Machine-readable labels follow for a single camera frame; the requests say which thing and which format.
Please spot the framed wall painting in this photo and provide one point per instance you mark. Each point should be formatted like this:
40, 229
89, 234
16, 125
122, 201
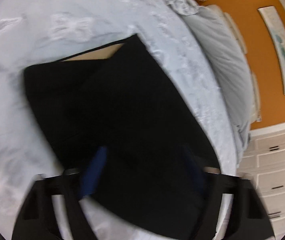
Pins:
276, 29

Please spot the white wardrobe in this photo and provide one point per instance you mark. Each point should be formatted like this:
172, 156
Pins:
264, 161

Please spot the grey duvet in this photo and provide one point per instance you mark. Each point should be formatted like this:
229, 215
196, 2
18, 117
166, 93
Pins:
228, 63

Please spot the bed with butterfly sheet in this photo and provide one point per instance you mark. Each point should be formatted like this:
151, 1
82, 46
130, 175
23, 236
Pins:
37, 31

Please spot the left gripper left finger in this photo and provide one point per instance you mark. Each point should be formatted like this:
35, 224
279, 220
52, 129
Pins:
51, 209

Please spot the black pants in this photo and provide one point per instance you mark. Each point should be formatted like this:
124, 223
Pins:
123, 125

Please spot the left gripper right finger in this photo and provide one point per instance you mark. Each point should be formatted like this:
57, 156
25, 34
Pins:
235, 204

